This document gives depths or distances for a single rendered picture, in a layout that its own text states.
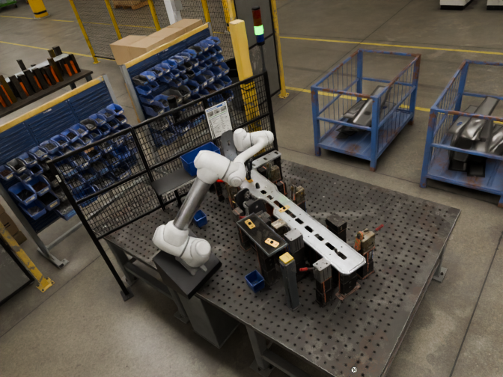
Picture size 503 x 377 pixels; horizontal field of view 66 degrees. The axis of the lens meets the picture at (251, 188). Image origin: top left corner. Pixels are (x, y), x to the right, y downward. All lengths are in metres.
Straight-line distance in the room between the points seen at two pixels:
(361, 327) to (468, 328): 1.17
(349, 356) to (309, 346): 0.23
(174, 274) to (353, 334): 1.22
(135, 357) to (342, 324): 1.79
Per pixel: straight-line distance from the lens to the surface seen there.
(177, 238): 2.53
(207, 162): 2.29
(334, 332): 2.50
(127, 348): 3.64
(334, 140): 5.00
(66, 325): 4.08
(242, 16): 5.58
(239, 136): 2.82
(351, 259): 2.43
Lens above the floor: 2.85
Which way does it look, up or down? 38 degrees down
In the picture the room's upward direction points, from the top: 12 degrees counter-clockwise
